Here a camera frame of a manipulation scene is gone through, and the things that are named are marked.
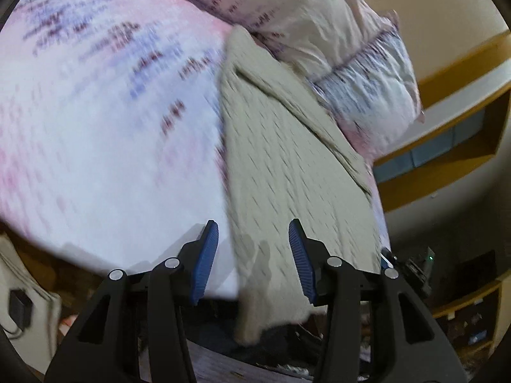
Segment yellow wooden headboard shelf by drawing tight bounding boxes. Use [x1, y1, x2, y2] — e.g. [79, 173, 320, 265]
[373, 32, 511, 212]

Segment cream printed pillow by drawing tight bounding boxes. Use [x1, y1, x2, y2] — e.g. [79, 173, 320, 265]
[133, 0, 400, 78]

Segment yellow wooden side cabinet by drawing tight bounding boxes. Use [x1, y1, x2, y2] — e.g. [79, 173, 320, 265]
[431, 249, 507, 362]

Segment pink and white printed bedsheet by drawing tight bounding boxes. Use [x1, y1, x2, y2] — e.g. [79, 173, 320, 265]
[0, 0, 390, 300]

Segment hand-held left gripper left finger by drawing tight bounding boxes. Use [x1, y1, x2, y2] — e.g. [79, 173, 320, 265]
[44, 220, 220, 383]

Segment beige knitted garment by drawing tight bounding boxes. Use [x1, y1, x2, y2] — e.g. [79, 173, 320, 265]
[219, 25, 382, 346]

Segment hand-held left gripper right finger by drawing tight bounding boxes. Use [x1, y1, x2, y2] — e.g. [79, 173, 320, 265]
[288, 219, 469, 383]

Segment white and purple printed pillow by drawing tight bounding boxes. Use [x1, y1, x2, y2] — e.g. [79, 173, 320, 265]
[311, 24, 426, 164]

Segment black power adapter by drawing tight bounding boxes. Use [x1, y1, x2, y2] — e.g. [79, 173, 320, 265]
[9, 288, 33, 332]

